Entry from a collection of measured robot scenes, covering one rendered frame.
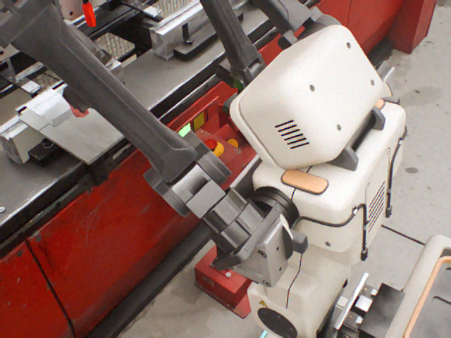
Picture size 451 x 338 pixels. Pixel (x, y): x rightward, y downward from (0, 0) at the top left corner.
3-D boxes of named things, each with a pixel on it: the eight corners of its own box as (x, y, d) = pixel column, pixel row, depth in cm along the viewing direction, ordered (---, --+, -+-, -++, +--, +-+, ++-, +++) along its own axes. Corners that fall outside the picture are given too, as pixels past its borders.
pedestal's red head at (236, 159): (220, 198, 154) (217, 155, 141) (180, 174, 161) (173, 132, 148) (260, 159, 165) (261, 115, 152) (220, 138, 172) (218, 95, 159)
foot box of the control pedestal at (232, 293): (244, 320, 199) (243, 304, 190) (193, 284, 210) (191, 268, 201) (274, 282, 209) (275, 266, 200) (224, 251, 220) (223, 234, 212)
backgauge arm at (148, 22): (178, 65, 187) (174, 30, 177) (63, 12, 216) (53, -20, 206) (193, 54, 191) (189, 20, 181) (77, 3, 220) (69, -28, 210)
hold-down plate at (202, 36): (186, 62, 165) (185, 53, 163) (173, 55, 168) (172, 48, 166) (243, 19, 181) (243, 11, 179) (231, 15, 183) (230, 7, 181)
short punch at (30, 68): (18, 82, 128) (5, 49, 121) (13, 79, 128) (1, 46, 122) (51, 63, 133) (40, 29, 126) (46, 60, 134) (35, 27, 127)
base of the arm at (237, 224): (244, 263, 75) (285, 206, 81) (204, 222, 74) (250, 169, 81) (216, 272, 82) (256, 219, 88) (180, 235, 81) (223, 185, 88)
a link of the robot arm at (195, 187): (207, 226, 78) (233, 201, 78) (158, 177, 77) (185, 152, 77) (204, 215, 88) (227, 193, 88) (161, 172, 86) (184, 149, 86)
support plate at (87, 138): (89, 165, 120) (87, 162, 119) (19, 120, 132) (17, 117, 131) (144, 122, 129) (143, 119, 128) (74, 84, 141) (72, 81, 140)
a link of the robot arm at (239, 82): (244, 84, 130) (266, 62, 132) (209, 58, 133) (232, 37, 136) (242, 108, 141) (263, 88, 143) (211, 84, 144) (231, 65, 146)
